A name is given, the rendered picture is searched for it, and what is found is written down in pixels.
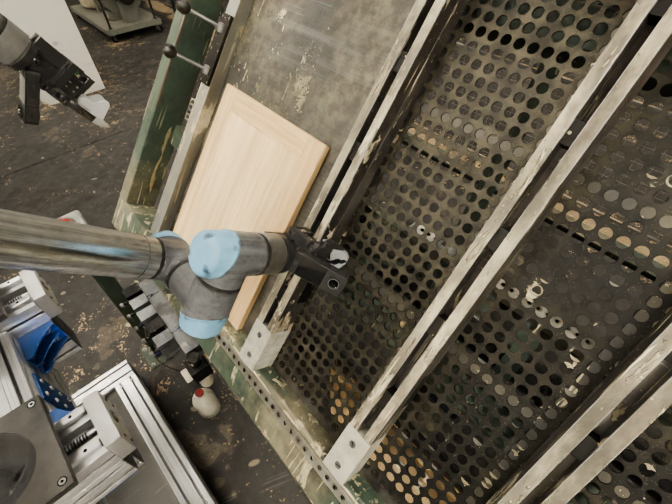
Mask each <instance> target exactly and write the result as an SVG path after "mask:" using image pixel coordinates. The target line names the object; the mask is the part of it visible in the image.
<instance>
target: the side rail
mask: <svg viewBox="0 0 672 504"><path fill-rule="evenodd" d="M188 1H189V3H190V5H191V9H193V10H195V11H196V12H198V13H200V14H202V15H203V16H205V17H207V18H209V19H211V20H212V21H214V22H216V23H217V20H218V17H219V14H220V11H221V8H222V5H223V2H224V0H188ZM214 29H215V26H213V25H212V24H210V23H208V22H206V21H204V20H203V19H201V18H199V17H197V16H196V15H194V14H192V13H189V14H187V15H183V14H181V13H180V12H179V11H178V10H177V8H176V12H175V15H174V18H173V22H172V25H171V28H170V31H169V35H168V38H167V41H166V44H167V43H169V44H172V45H174V46H175V48H176V49H177V53H178V54H180V55H182V56H184V57H186V58H188V59H190V60H192V61H194V62H196V63H198V64H200V65H202V64H203V61H204V58H205V55H206V52H207V49H208V46H209V43H210V40H211V38H212V35H213V32H214ZM200 70H201V69H200V68H198V67H196V66H194V65H192V64H190V63H188V62H186V61H184V60H182V59H180V58H178V57H175V58H173V59H169V58H167V57H166V56H165V55H164V54H163V55H162V58H161V61H160V64H159V68H158V71H157V74H156V78H155V81H154V84H153V87H152V91H151V94H150V97H149V101H148V104H147V107H146V111H145V114H144V117H143V120H142V124H141V127H140V130H139V134H138V137H137V140H136V144H135V147H134V150H133V153H132V157H131V160H130V163H129V167H128V170H127V173H126V177H125V180H124V183H123V186H122V190H121V193H120V197H121V198H122V199H123V200H124V202H125V203H136V204H139V205H148V206H154V205H155V202H156V199H157V196H158V193H159V190H160V187H161V184H162V181H163V178H164V175H165V173H166V170H167V167H168V164H169V161H170V158H171V155H172V152H173V149H174V147H173V146H172V145H171V144H170V141H171V138H172V135H173V132H174V129H175V127H176V125H181V126H182V123H183V120H184V117H185V114H186V111H187V108H188V105H189V102H190V99H191V96H192V93H193V90H194V87H195V84H196V82H197V79H198V76H199V73H200Z"/></svg>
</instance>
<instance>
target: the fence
mask: <svg viewBox="0 0 672 504"><path fill-rule="evenodd" d="M253 2H254V0H229V3H228V6H227V9H226V12H225V13H227V14H229V15H231V16H233V17H234V19H233V22H232V24H231V27H230V30H229V33H228V36H227V38H226V41H225V44H224V47H223V50H222V53H221V55H220V58H219V61H218V64H217V67H216V70H215V72H214V75H213V78H212V81H211V84H210V86H209V87H208V86H206V85H204V84H203V83H202V82H201V84H200V87H199V90H198V93H197V96H196V99H195V102H194V105H193V108H192V110H191V113H190V116H189V119H188V122H187V125H186V128H185V131H184V134H183V137H182V139H181V142H180V145H179V148H178V151H177V154H176V157H175V160H174V163H173V166H172V168H171V171H170V174H169V177H168V180H167V183H166V186H165V189H164V192H163V194H162V197H161V200H160V203H159V206H158V209H157V212H156V215H155V218H154V221H153V223H152V226H151V229H150V231H151V233H152V234H154V233H156V232H162V231H170V229H171V227H172V224H173V221H174V218H175V216H176V213H177V210H178V207H179V205H180V202H181V199H182V196H183V194H184V191H185V188H186V186H187V183H188V180H189V177H190V175H191V172H192V169H193V166H194V164H195V161H196V158H197V155H198V153H199V150H200V147H201V144H202V142H203V139H204V136H205V134H206V131H207V128H208V125H209V123H210V120H211V117H212V114H213V112H214V109H215V106H216V103H217V101H218V98H219V95H220V92H221V90H222V87H223V84H224V82H225V79H226V76H227V73H228V71H229V68H230V65H231V62H232V60H233V57H234V54H235V51H236V49H237V46H238V43H239V40H240V38H241V35H242V32H243V30H244V27H245V24H246V21H247V19H248V16H249V13H250V10H251V8H252V5H253Z"/></svg>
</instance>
